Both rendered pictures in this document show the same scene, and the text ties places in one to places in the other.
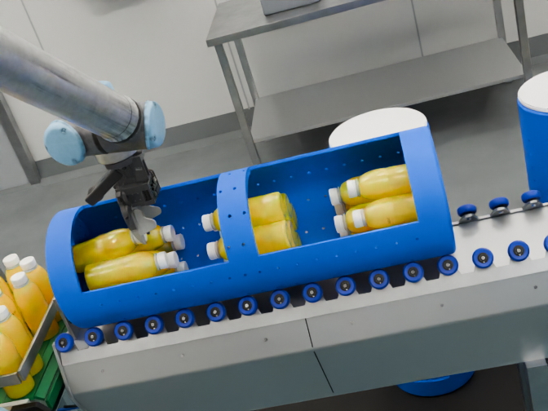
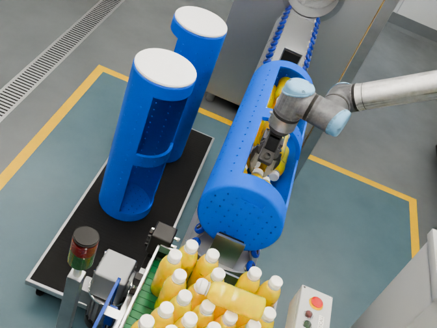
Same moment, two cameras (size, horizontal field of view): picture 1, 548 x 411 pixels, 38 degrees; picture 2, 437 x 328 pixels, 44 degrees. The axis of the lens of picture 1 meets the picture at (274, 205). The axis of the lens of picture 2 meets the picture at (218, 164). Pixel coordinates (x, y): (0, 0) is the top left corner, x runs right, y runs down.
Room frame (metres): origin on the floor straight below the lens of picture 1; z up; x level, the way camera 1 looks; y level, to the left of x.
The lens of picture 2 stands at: (2.04, 1.71, 2.32)
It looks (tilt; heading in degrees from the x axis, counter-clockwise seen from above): 40 degrees down; 258
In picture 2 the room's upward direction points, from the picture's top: 24 degrees clockwise
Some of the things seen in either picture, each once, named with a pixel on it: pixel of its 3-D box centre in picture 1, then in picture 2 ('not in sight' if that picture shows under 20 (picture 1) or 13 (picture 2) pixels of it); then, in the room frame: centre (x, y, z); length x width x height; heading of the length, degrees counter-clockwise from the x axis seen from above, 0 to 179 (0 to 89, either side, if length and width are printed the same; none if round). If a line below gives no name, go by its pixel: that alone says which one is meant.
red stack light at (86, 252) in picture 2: not in sight; (84, 243); (2.09, 0.85, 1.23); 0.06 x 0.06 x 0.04
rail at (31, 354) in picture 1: (46, 320); (217, 272); (1.68, 0.62, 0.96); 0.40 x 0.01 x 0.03; 169
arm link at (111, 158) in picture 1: (115, 147); (282, 120); (1.61, 0.29, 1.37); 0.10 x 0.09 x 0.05; 169
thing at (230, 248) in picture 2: (72, 307); (225, 249); (1.66, 0.54, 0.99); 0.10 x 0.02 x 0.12; 169
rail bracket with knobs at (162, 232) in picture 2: not in sight; (162, 242); (1.87, 0.55, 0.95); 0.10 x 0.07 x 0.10; 169
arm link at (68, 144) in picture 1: (79, 133); (328, 114); (1.50, 0.32, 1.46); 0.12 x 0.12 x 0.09; 67
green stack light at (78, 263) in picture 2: not in sight; (81, 254); (2.09, 0.85, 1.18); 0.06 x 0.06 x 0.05
